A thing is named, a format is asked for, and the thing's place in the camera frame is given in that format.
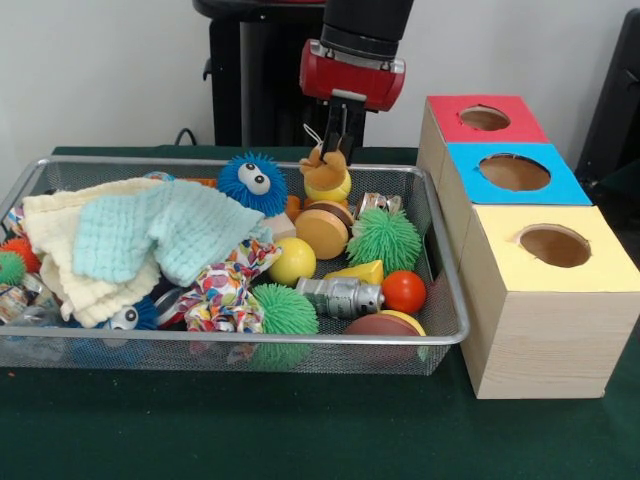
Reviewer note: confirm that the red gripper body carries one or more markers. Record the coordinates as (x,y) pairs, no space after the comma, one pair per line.
(350,80)

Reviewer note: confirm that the yellow tennis ball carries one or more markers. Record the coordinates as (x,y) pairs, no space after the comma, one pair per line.
(341,192)

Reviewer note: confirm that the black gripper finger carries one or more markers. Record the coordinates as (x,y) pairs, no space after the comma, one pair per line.
(354,135)
(334,130)

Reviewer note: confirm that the black panel stand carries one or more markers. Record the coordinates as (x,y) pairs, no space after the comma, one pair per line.
(615,100)

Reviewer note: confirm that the orange plush toy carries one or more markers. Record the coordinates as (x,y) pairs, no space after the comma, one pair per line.
(325,175)

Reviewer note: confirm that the light blue waffle cloth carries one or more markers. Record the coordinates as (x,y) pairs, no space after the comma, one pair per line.
(175,235)

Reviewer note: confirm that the cream waffle cloth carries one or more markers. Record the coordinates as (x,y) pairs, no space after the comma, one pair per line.
(50,220)

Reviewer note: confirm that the green spiky puffer ball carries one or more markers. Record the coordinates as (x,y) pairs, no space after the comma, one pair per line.
(287,310)
(385,237)

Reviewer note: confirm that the wooden box with three holes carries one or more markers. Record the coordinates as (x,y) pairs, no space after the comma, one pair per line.
(550,340)

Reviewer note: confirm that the dark green table cloth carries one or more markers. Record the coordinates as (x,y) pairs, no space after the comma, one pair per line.
(300,430)

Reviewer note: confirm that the toy hamburger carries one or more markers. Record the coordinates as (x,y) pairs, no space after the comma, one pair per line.
(322,232)

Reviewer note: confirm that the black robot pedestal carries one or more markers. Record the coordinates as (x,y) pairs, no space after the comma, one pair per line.
(260,75)

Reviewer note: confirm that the silver toy robot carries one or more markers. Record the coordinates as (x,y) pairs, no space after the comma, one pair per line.
(340,297)

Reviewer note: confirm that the large blue fuzzy eyed ball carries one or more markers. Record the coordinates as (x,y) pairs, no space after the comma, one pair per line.
(255,187)

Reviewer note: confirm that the yellow smiley ball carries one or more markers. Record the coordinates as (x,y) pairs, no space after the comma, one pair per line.
(292,262)

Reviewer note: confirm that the red ball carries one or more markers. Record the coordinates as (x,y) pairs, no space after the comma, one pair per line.
(404,292)

